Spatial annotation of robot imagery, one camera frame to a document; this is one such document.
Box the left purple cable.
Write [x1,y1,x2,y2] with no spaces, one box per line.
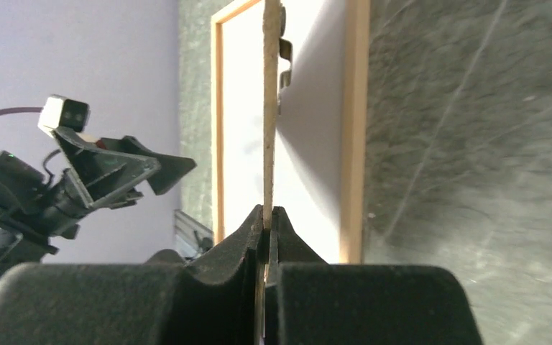
[0,106,45,139]

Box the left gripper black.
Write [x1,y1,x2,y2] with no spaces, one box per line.
[52,127,197,211]

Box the metal turn clip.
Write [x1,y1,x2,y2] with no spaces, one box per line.
[277,2,293,114]

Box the glossy landscape photo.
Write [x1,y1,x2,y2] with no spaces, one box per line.
[213,1,346,263]

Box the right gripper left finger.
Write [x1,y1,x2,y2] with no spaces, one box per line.
[0,206,263,344]

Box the aluminium extrusion rail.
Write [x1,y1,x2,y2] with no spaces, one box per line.
[174,209,214,261]

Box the brown backing board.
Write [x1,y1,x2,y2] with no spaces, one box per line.
[262,0,280,231]

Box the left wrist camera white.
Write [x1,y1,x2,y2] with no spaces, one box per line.
[37,94,91,137]

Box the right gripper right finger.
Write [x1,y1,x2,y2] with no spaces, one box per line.
[264,207,483,344]

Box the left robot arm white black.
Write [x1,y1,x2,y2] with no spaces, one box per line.
[0,127,196,277]

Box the wooden picture frame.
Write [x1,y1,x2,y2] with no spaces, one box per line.
[211,1,370,264]

